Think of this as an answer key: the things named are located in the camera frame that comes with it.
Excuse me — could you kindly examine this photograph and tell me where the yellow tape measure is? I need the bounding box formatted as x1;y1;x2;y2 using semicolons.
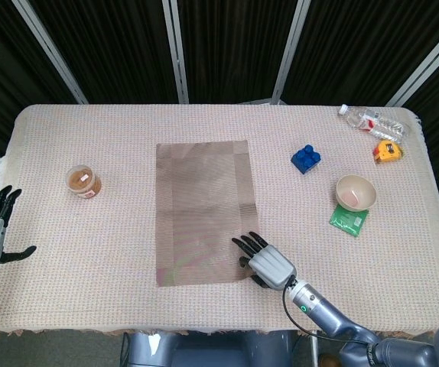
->
372;139;405;165

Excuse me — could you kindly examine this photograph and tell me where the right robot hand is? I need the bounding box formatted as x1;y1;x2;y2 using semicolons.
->
231;231;298;290

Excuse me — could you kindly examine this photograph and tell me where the light pink bowl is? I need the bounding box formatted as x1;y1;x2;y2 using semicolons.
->
336;174;378;212

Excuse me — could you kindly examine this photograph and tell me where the clear jar of rubber bands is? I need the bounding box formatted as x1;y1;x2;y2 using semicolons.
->
65;164;102;200

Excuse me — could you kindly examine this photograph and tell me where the green foil packet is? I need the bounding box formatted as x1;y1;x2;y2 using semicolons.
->
328;204;370;238

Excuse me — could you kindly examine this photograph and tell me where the blue building block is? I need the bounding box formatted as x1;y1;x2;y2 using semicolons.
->
290;144;322;175

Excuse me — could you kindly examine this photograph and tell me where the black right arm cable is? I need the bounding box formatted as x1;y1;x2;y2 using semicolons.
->
282;281;345;340

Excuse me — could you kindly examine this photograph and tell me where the light brown woven placemat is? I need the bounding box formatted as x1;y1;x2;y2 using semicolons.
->
154;139;261;287

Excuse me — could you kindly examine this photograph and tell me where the clear plastic water bottle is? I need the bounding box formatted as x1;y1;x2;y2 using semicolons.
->
337;103;408;143

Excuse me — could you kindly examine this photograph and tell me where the grey metal table leg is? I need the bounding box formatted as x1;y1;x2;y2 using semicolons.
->
310;331;320;367

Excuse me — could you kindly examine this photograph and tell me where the grey metal screen post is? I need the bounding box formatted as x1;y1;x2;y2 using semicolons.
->
272;0;313;104
385;15;439;107
11;0;89;105
161;0;190;104

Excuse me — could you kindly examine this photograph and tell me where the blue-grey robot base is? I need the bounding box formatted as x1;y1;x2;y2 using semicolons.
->
122;330;295;367

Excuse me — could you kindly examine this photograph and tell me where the pink woven tablecloth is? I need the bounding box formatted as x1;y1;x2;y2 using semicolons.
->
0;103;439;341

